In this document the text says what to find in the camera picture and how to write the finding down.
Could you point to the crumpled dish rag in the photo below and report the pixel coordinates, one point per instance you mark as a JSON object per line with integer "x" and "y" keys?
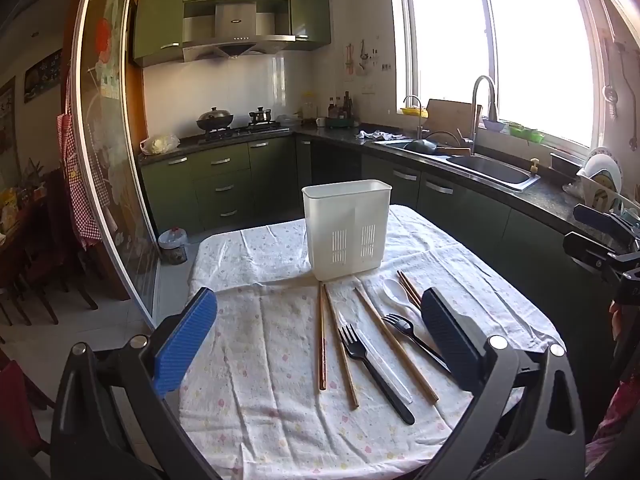
{"x": 377, "y": 135}

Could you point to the small steel faucet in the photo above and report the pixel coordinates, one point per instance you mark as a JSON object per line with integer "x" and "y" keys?
{"x": 419, "y": 110}

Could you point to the dark brown wooden chopstick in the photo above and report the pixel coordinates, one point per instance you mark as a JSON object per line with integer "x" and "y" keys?
{"x": 322, "y": 340}

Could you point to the tall steel faucet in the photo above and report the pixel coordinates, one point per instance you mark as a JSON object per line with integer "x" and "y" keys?
{"x": 484, "y": 90}

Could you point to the green kitchen cabinets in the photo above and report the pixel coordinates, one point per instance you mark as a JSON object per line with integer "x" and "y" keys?
{"x": 160, "y": 25}
{"x": 220, "y": 185}

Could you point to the yellow tray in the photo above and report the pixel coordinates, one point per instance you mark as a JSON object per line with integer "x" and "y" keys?
{"x": 414, "y": 111}

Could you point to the wooden cutting board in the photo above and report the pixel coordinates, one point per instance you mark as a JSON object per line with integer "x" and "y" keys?
{"x": 450, "y": 117}

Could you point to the black gas stove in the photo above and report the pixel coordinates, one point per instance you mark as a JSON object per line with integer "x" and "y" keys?
{"x": 245, "y": 130}

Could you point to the short black plastic fork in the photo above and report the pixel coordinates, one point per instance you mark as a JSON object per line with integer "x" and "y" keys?
{"x": 412, "y": 337}

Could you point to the person's pink clothing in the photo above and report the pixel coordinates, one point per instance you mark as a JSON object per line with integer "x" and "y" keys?
{"x": 620, "y": 420}

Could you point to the framed wall picture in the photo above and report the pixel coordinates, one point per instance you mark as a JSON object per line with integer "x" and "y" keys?
{"x": 44, "y": 75}

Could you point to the black box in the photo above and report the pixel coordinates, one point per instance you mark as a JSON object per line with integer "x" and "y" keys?
{"x": 564, "y": 161}

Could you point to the green upper kitchen cabinets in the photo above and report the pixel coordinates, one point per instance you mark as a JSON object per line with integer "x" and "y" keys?
{"x": 160, "y": 25}

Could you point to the light wooden chopstick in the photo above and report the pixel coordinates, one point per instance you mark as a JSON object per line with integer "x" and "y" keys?
{"x": 395, "y": 345}
{"x": 413, "y": 287}
{"x": 340, "y": 345}
{"x": 407, "y": 287}

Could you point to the green plastic bowls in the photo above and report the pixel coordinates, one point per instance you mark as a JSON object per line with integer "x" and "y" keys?
{"x": 527, "y": 133}

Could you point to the white floral tablecloth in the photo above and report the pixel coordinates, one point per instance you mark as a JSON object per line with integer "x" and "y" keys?
{"x": 265, "y": 360}

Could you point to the yellow sink stopper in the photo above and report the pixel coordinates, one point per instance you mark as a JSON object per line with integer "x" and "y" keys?
{"x": 535, "y": 166}

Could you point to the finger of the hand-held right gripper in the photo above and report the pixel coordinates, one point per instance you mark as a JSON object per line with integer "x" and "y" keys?
{"x": 590, "y": 255}
{"x": 600, "y": 219}

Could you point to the small trash bin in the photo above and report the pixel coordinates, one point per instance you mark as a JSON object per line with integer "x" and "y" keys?
{"x": 173, "y": 247}

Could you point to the white plastic bag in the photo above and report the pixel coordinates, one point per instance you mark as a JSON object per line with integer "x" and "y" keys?
{"x": 159, "y": 145}

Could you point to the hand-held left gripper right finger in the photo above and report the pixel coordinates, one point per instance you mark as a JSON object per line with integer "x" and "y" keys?
{"x": 447, "y": 340}

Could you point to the steel range hood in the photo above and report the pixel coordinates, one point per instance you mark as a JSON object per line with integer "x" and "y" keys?
{"x": 235, "y": 25}

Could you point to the black wok with lid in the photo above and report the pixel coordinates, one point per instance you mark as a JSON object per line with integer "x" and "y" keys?
{"x": 215, "y": 119}

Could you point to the white plastic utensil holder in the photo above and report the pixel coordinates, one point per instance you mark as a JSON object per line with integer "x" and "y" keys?
{"x": 345, "y": 220}

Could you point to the printed sliding glass door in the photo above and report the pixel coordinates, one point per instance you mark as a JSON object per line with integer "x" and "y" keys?
{"x": 107, "y": 160}

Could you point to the black pan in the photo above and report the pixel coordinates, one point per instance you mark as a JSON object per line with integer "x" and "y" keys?
{"x": 425, "y": 146}

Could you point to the dish rack with plates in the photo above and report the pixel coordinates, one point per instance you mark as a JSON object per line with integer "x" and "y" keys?
{"x": 602, "y": 180}

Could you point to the small steel pot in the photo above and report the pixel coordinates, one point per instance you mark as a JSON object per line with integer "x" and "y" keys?
{"x": 260, "y": 116}

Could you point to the long black plastic fork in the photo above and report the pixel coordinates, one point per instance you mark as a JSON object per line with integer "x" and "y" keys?
{"x": 372, "y": 375}

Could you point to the wooden dining chair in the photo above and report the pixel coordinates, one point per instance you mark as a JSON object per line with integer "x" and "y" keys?
{"x": 50, "y": 260}

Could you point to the green lower kitchen cabinets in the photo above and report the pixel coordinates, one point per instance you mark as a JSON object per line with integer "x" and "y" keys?
{"x": 220, "y": 185}

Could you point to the red checked apron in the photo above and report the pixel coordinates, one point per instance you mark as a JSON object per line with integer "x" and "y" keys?
{"x": 82, "y": 185}

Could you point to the clear jar with yellow lid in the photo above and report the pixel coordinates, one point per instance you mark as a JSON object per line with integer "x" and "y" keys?
{"x": 310, "y": 105}

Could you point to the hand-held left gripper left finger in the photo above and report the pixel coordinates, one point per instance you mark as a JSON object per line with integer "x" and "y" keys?
{"x": 184, "y": 345}

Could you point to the group of sauce bottles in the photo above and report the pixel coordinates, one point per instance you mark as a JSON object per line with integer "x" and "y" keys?
{"x": 344, "y": 112}

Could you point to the kitchen window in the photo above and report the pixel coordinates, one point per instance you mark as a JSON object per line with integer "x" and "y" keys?
{"x": 525, "y": 35}

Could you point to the steel kitchen sink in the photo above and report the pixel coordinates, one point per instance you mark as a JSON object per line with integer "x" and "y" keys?
{"x": 495, "y": 169}

